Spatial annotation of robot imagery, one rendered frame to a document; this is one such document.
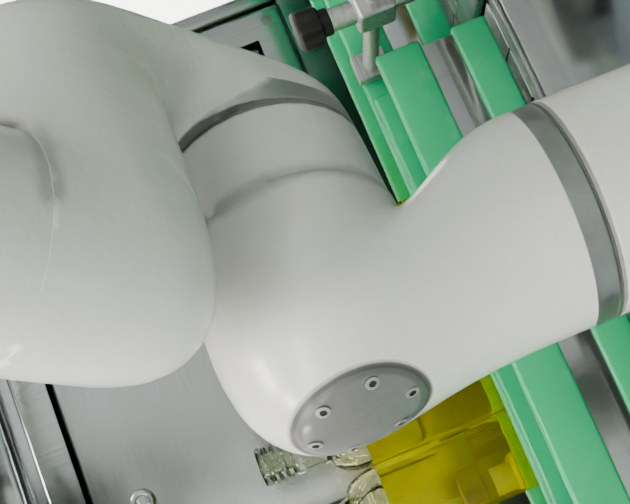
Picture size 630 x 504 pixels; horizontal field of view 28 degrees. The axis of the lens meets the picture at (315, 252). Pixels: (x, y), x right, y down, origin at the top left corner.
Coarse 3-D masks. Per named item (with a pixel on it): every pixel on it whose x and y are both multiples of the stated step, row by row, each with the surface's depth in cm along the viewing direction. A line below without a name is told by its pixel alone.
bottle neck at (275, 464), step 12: (264, 456) 90; (276, 456) 90; (288, 456) 90; (300, 456) 90; (312, 456) 90; (324, 456) 90; (264, 468) 90; (276, 468) 90; (288, 468) 90; (300, 468) 90; (312, 468) 91; (264, 480) 90; (276, 480) 90
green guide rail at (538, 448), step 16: (384, 96) 92; (384, 112) 91; (400, 128) 91; (400, 144) 91; (400, 160) 91; (416, 160) 90; (416, 176) 90; (512, 368) 86; (512, 384) 86; (512, 400) 86; (528, 416) 85; (528, 432) 85; (528, 448) 85; (544, 448) 85; (544, 464) 84; (544, 480) 84; (560, 480) 84; (560, 496) 84
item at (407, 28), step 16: (336, 0) 96; (416, 0) 96; (432, 0) 96; (400, 16) 96; (416, 16) 95; (432, 16) 95; (352, 32) 95; (384, 32) 95; (400, 32) 95; (416, 32) 95; (432, 32) 95; (448, 32) 95; (352, 48) 95; (384, 48) 95; (368, 96) 94; (384, 128) 93; (496, 384) 88; (512, 416) 87; (544, 496) 87
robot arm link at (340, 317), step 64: (256, 128) 51; (320, 128) 52; (512, 128) 49; (256, 192) 49; (320, 192) 49; (384, 192) 51; (448, 192) 47; (512, 192) 47; (576, 192) 47; (256, 256) 48; (320, 256) 47; (384, 256) 46; (448, 256) 46; (512, 256) 47; (576, 256) 47; (256, 320) 47; (320, 320) 46; (384, 320) 46; (448, 320) 47; (512, 320) 48; (576, 320) 49; (256, 384) 47; (320, 384) 46; (384, 384) 47; (448, 384) 49; (320, 448) 48
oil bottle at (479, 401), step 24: (480, 384) 89; (432, 408) 89; (456, 408) 89; (480, 408) 89; (504, 408) 90; (408, 432) 89; (432, 432) 89; (336, 456) 89; (360, 456) 88; (384, 456) 89
